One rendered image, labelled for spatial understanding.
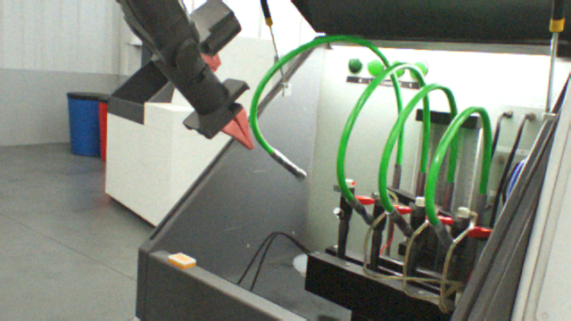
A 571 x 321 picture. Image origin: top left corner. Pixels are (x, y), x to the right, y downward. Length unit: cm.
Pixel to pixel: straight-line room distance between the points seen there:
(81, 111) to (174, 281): 604
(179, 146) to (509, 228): 317
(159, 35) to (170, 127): 321
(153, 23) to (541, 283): 69
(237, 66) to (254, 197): 275
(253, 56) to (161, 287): 312
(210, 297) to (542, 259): 57
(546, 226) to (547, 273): 7
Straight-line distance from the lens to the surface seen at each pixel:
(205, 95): 75
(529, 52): 118
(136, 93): 503
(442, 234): 88
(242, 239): 133
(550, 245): 93
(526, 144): 120
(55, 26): 803
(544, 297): 93
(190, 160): 391
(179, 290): 108
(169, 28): 63
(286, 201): 142
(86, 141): 711
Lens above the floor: 136
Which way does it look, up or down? 10 degrees down
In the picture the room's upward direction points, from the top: 5 degrees clockwise
